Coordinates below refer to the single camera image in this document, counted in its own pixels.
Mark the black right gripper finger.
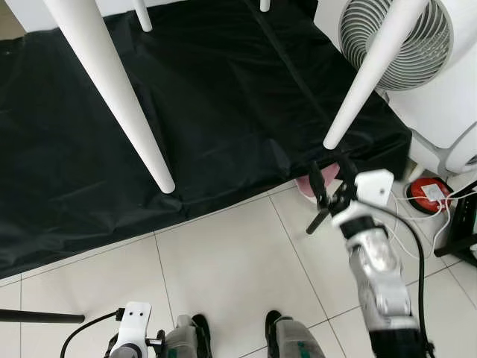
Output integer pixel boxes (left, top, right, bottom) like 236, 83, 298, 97
335, 154, 358, 187
309, 160, 327, 207

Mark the pink plastic part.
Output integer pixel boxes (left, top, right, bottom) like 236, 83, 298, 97
294, 173, 344, 204

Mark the grey robot left foot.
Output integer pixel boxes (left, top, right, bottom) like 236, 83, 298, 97
160, 313, 213, 358

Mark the grey robot foot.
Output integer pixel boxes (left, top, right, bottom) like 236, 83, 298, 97
265, 310, 329, 358
160, 313, 213, 358

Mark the black cloth table cover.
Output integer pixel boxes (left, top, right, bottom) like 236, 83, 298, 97
0, 0, 413, 280

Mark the black metal floor stand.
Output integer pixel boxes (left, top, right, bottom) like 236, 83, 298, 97
435, 183, 477, 267

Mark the white standing fan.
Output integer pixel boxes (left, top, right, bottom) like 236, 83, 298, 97
313, 0, 477, 176

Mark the grey robot right foot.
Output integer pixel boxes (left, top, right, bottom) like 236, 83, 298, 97
265, 310, 329, 358

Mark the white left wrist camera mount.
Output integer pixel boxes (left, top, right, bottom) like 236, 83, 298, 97
116, 302, 152, 351

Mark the white thin floor cable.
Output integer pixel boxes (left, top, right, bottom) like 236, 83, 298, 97
384, 183, 477, 262

